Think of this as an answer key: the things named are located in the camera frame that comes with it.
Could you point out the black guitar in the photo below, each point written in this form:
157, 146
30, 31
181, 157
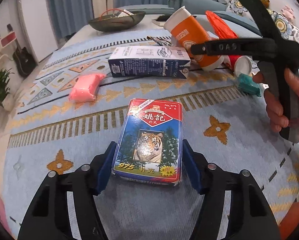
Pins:
24, 60

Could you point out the dark round bowl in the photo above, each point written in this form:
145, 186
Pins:
117, 20

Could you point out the small red white cup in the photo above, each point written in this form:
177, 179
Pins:
240, 65

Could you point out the white refrigerator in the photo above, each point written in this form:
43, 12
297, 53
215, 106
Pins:
38, 28

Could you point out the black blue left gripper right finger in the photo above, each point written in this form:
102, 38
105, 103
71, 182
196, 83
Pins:
250, 216

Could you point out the pink pig plush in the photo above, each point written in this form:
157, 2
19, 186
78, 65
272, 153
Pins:
288, 12

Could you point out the blue white milk carton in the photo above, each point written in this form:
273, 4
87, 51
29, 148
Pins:
150, 61

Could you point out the book under black tray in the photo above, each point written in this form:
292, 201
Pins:
160, 20

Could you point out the orange paper cup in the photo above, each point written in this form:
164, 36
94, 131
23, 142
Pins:
188, 32

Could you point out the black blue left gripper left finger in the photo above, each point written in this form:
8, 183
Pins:
47, 216

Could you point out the white coffee table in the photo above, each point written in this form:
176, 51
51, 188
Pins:
87, 32

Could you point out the blue patterned rug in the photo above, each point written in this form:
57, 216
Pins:
227, 126

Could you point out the teal small box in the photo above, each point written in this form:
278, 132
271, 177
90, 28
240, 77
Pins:
246, 84

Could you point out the floral sofa cushion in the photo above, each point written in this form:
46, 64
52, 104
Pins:
287, 29

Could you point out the person's right hand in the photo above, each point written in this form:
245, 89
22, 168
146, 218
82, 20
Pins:
274, 108

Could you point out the brown monkey plush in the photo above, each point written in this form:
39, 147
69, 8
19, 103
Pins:
265, 3

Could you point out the white red wall shelf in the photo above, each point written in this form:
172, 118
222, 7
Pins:
7, 43

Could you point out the blue sofa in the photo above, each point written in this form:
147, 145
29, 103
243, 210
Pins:
197, 7

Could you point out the tiger playing card box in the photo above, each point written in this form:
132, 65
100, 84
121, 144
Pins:
149, 148

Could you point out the orange red plastic bag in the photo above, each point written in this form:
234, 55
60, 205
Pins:
223, 31

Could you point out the pink plastic packet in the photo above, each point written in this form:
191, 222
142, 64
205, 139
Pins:
86, 87

